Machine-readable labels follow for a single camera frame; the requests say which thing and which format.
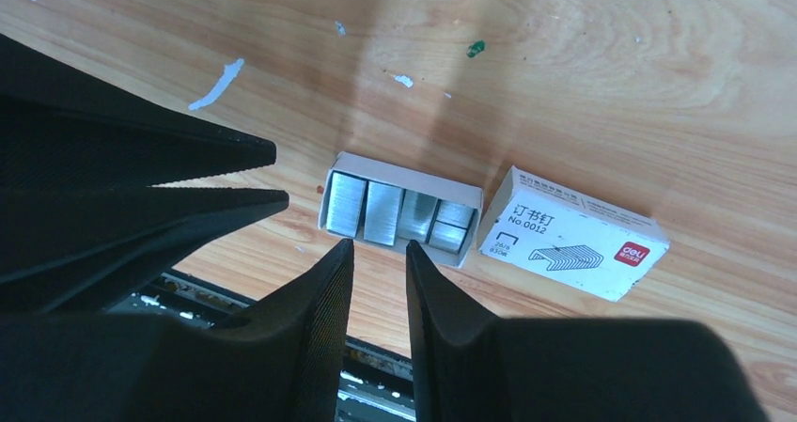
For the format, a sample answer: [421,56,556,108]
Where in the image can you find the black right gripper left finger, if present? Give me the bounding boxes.
[1,239,354,421]

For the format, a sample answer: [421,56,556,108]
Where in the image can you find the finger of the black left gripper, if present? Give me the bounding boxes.
[1,187,289,314]
[1,36,276,189]

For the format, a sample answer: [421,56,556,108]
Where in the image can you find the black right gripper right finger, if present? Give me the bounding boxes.
[406,242,767,421]

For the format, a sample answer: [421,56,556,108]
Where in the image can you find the white staple box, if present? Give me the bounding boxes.
[477,166,670,302]

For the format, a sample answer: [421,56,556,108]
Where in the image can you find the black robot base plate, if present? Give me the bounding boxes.
[105,268,417,422]

